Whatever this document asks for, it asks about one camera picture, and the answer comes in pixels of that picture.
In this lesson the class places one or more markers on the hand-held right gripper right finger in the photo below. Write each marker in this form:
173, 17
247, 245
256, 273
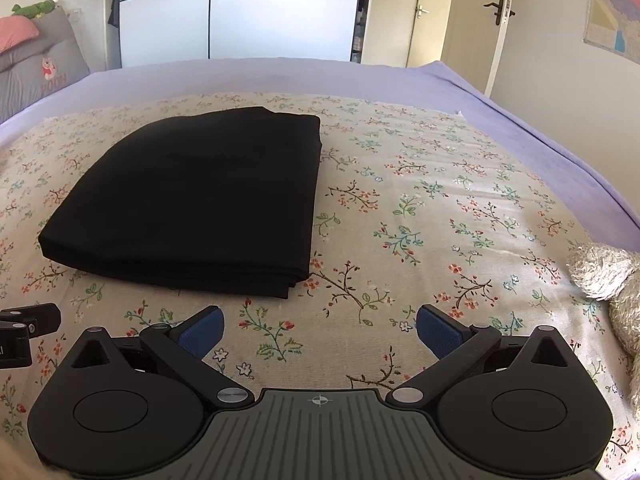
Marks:
437, 332

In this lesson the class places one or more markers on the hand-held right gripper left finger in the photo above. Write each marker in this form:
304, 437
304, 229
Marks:
202, 331

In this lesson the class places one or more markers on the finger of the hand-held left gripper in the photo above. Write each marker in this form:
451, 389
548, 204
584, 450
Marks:
42, 319

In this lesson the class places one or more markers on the black pants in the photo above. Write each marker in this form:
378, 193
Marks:
200, 200

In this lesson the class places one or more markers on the floral print mat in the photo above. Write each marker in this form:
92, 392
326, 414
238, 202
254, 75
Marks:
425, 200

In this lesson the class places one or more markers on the white plush toy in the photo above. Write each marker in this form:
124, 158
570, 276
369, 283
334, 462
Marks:
607, 280

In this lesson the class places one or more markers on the grey padded headboard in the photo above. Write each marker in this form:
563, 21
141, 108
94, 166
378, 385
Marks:
40, 70

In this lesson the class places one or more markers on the pink pillow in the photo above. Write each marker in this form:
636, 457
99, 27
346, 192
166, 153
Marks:
15, 32

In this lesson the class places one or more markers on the white open door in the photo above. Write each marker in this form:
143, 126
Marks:
480, 25

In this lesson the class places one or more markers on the green plush toy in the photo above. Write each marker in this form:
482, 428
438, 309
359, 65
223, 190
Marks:
32, 8

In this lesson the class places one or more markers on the dark hanging garment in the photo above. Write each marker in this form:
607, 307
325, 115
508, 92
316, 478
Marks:
113, 10

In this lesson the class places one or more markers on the white hallway door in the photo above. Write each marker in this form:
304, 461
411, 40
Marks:
430, 15

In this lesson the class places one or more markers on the white and blue wardrobe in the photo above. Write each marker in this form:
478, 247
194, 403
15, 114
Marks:
240, 10

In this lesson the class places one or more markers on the wall map poster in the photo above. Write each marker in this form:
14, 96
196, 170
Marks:
612, 10

